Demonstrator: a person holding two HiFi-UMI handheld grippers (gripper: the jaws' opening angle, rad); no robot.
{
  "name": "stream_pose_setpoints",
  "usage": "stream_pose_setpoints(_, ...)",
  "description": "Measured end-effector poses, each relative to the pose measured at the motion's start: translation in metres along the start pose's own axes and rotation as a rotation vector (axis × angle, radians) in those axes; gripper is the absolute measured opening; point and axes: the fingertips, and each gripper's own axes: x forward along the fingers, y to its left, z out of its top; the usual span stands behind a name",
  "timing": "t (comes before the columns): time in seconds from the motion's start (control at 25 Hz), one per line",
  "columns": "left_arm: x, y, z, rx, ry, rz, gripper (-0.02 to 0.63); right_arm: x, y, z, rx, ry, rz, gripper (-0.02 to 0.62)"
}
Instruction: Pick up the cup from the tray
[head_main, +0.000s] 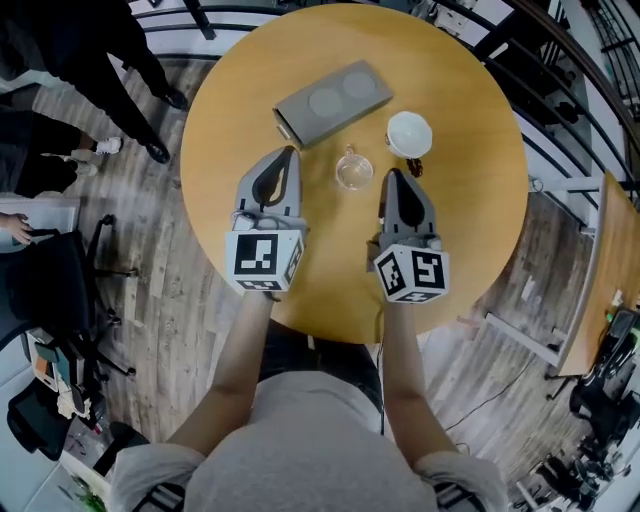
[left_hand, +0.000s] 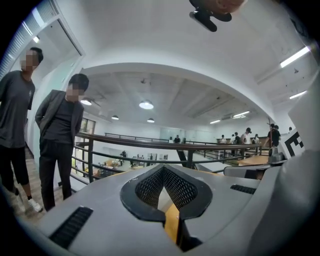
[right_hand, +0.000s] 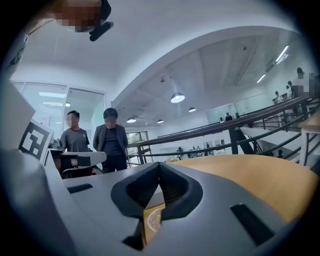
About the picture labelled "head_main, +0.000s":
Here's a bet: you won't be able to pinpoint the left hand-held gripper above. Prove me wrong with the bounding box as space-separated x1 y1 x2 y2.
224 146 311 294

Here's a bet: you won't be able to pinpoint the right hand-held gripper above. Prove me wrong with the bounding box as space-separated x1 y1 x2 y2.
367 168 450 305

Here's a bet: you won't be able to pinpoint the clear glass cup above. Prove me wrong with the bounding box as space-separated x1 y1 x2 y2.
335 144 375 191

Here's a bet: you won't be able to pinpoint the grey rectangular tray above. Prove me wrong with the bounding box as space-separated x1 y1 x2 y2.
273 59 395 150

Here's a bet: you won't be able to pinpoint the white cup with beaded handle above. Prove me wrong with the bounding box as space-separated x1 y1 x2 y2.
385 111 434 177

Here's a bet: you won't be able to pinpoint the person's right forearm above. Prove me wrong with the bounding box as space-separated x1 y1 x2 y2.
382 299 461 464

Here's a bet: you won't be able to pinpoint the person's left forearm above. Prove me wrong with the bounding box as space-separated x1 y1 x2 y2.
167 292 274 456

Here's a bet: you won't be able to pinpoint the round wooden table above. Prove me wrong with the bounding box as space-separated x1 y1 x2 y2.
179 3 530 346

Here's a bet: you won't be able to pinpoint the person's dark trousers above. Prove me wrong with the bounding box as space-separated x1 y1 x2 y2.
257 319 386 431

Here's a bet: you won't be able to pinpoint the rectangular wooden desk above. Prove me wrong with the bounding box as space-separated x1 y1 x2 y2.
487 169 640 379

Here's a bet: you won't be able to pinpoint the black metal railing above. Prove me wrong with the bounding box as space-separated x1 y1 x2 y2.
132 0 640 211

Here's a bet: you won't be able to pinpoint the white desk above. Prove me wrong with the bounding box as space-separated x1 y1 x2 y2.
0 197 81 256

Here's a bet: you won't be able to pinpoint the black office chair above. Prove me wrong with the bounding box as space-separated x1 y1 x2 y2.
569 374 640 451
0 214 139 376

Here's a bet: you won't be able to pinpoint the black electronic equipment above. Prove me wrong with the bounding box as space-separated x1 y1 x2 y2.
597 309 640 386

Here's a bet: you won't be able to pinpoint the person's grey shirt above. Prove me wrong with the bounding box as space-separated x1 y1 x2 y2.
107 372 509 512

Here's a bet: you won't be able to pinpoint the white storage box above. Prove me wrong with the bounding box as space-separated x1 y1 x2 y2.
32 342 61 386

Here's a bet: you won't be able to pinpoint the beige crumpled cloth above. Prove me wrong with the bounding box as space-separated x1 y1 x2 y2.
57 389 89 416

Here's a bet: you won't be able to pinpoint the green plant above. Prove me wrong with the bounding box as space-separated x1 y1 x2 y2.
69 479 109 512

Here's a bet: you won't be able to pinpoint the round white table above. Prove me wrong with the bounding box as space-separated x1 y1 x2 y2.
57 459 111 512

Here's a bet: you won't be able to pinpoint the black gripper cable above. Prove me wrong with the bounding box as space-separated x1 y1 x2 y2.
372 304 389 436

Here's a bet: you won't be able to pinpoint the black floor cable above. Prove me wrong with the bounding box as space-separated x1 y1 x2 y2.
442 364 531 434

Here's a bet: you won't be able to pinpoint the black shoulder strap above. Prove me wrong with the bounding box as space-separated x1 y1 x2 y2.
434 482 476 512
144 482 186 512

